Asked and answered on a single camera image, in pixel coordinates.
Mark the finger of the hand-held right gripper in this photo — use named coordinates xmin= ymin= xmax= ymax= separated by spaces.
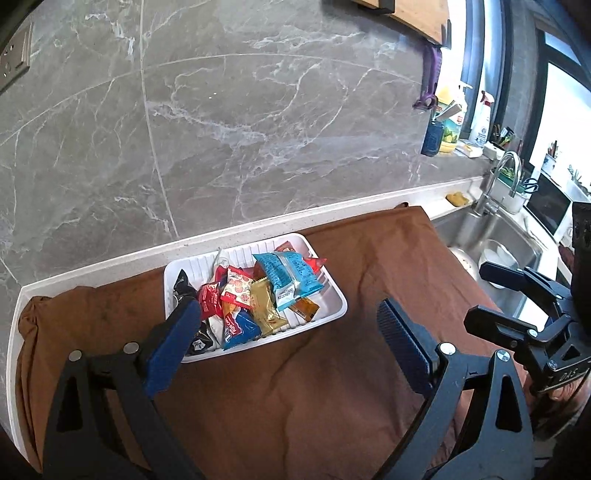
xmin=479 ymin=261 xmax=575 ymax=319
xmin=464 ymin=305 xmax=571 ymax=370

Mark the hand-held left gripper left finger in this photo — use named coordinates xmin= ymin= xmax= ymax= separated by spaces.
xmin=42 ymin=298 xmax=204 ymax=480

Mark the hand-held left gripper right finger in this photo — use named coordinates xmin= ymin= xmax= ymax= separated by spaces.
xmin=376 ymin=298 xmax=536 ymax=480

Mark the black snack packet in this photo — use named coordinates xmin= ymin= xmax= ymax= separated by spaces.
xmin=172 ymin=268 xmax=218 ymax=356

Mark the dark blue cake packet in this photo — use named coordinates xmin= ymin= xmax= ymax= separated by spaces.
xmin=222 ymin=310 xmax=262 ymax=350

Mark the small red snack packet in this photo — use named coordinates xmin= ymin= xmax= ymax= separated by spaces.
xmin=220 ymin=272 xmax=254 ymax=310

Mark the white plastic tray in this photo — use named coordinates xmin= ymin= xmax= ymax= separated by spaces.
xmin=163 ymin=233 xmax=348 ymax=364

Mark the white and red snack packet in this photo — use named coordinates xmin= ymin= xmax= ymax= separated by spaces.
xmin=210 ymin=248 xmax=232 ymax=284

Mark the gold snack packet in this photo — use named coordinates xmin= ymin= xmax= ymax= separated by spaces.
xmin=249 ymin=277 xmax=289 ymax=337

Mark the red crinkly snack packet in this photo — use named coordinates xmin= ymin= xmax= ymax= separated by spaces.
xmin=302 ymin=256 xmax=329 ymax=278

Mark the light blue snack packet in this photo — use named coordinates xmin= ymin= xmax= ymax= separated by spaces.
xmin=252 ymin=251 xmax=325 ymax=312

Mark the person's right hand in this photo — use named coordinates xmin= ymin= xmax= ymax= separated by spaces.
xmin=547 ymin=381 xmax=591 ymax=404

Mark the white bowl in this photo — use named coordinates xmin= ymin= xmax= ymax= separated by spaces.
xmin=480 ymin=240 xmax=520 ymax=289

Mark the steel sink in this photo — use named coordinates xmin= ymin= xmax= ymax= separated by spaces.
xmin=431 ymin=210 xmax=561 ymax=324

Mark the steel strainer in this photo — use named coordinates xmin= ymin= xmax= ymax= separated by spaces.
xmin=447 ymin=246 xmax=480 ymax=280

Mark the white sink caddy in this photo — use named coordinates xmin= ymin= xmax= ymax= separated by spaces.
xmin=492 ymin=161 xmax=532 ymax=214

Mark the white countertop appliance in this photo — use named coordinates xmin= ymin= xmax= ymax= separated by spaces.
xmin=524 ymin=173 xmax=575 ymax=245

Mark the steel faucet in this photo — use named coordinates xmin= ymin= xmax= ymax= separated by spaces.
xmin=473 ymin=151 xmax=522 ymax=217

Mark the brown cloth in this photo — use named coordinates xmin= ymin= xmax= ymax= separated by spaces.
xmin=15 ymin=203 xmax=532 ymax=480

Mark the yellow dish soap bottle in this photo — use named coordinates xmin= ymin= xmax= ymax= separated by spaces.
xmin=434 ymin=83 xmax=469 ymax=154

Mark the white spray bottle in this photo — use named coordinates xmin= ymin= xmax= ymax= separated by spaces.
xmin=468 ymin=90 xmax=495 ymax=147

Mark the purple hanging hook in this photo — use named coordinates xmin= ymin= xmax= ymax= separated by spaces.
xmin=412 ymin=44 xmax=444 ymax=112

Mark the wooden board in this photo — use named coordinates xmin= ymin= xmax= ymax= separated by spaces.
xmin=353 ymin=0 xmax=451 ymax=49

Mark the black window frame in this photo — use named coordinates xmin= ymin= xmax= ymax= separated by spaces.
xmin=462 ymin=0 xmax=591 ymax=176

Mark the wall socket panel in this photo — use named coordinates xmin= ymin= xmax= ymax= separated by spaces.
xmin=0 ymin=21 xmax=34 ymax=95

